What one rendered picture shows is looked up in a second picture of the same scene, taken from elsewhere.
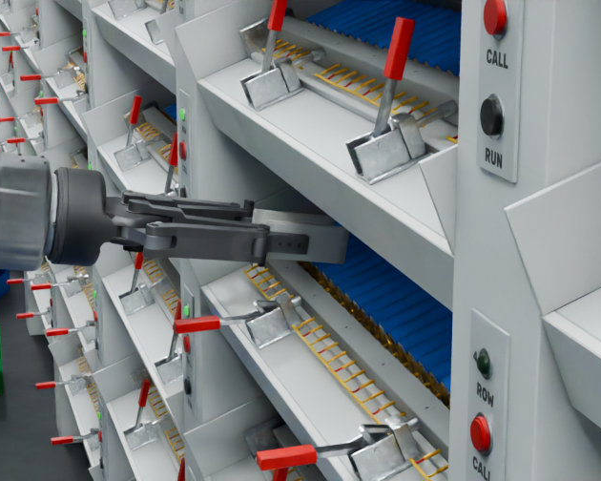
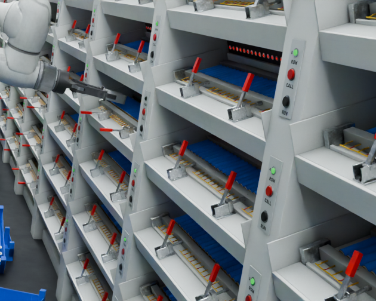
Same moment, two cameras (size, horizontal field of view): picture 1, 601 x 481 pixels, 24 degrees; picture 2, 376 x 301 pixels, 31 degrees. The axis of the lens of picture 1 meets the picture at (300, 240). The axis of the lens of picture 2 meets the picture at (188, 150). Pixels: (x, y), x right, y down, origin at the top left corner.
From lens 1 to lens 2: 1.12 m
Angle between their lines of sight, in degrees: 7
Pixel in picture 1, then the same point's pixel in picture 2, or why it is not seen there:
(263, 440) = (96, 155)
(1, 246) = (43, 83)
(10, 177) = (48, 67)
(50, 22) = not seen: hidden behind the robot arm
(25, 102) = not seen: hidden behind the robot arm
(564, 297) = (159, 84)
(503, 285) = (150, 83)
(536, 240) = (155, 73)
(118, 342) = (49, 146)
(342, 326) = (122, 114)
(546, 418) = (154, 105)
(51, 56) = not seen: hidden behind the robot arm
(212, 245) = (93, 92)
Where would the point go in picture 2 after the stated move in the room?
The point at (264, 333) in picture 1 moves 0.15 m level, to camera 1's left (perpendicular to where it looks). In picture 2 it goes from (102, 117) to (55, 110)
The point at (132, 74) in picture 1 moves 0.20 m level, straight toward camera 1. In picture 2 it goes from (67, 61) to (68, 65)
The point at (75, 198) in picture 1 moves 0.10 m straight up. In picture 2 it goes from (62, 76) to (65, 43)
